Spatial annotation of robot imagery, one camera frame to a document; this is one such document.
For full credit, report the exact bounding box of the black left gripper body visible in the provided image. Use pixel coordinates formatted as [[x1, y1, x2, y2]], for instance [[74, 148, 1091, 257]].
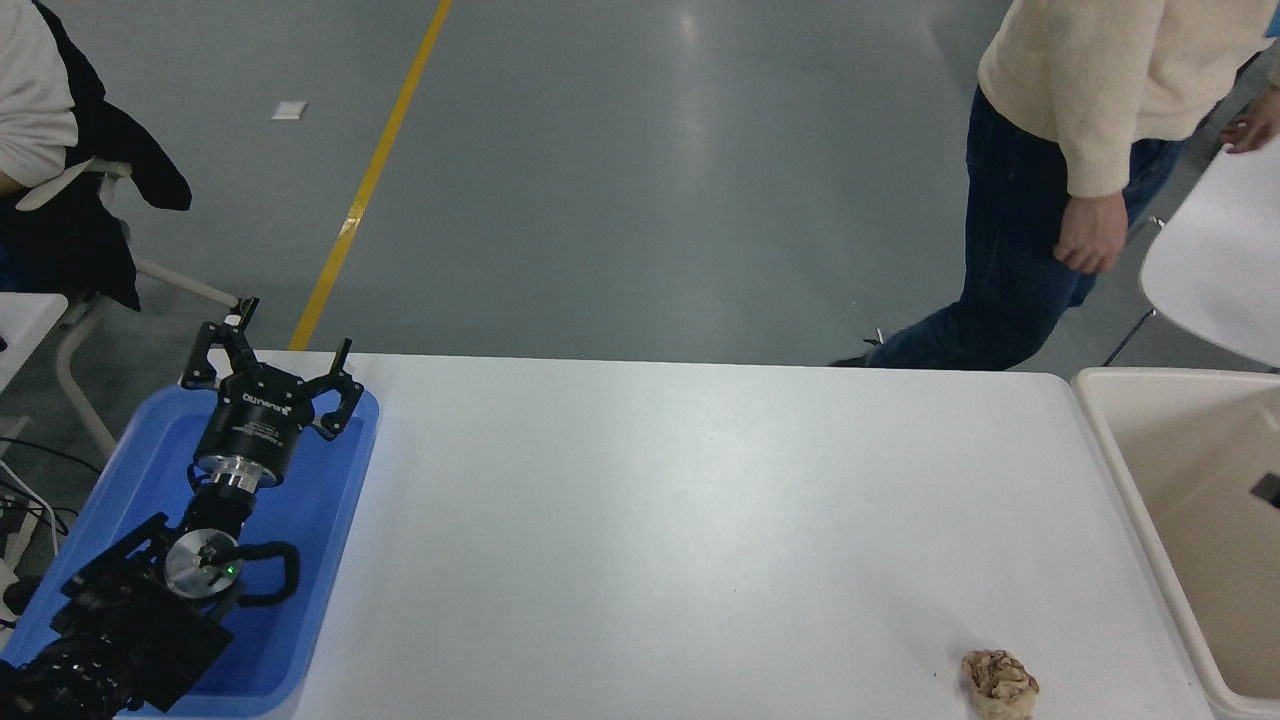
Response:
[[192, 368, 315, 475]]

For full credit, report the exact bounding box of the blue plastic tray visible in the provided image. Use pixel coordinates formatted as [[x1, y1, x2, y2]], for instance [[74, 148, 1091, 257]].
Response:
[[0, 385, 380, 719]]

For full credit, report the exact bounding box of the black jacket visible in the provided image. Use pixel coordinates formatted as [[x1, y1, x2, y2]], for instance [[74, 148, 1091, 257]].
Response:
[[0, 5, 193, 313]]

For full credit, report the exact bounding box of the white chair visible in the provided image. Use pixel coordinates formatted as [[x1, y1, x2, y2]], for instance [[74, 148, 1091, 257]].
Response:
[[15, 155, 241, 461]]

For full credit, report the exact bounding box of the white cable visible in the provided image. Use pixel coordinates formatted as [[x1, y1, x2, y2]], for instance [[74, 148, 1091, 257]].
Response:
[[0, 460, 63, 557]]

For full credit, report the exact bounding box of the small white side table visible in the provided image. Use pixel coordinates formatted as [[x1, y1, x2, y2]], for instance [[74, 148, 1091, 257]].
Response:
[[0, 293, 69, 391]]

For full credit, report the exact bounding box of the seated person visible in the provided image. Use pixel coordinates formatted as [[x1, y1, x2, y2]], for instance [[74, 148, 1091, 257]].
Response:
[[0, 0, 79, 291]]

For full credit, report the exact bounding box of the crumpled tan paper ball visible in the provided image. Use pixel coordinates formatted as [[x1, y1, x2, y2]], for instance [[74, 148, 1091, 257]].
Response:
[[962, 650, 1041, 720]]

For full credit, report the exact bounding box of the round white table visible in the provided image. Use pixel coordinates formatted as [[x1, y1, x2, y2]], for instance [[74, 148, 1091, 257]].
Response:
[[1103, 135, 1280, 369]]

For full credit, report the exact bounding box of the black cable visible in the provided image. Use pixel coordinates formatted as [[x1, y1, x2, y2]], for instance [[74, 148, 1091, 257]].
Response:
[[0, 436, 102, 473]]

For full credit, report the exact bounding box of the large pale bin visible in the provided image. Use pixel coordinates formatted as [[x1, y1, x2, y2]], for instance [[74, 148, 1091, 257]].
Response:
[[1072, 367, 1280, 720]]

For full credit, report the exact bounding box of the person's hand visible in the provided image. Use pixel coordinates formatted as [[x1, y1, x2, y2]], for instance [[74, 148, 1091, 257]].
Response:
[[1220, 88, 1280, 155], [1053, 189, 1130, 274]]

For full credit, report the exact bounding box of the standing person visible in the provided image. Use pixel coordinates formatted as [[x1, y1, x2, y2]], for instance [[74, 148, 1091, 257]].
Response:
[[830, 0, 1280, 371]]

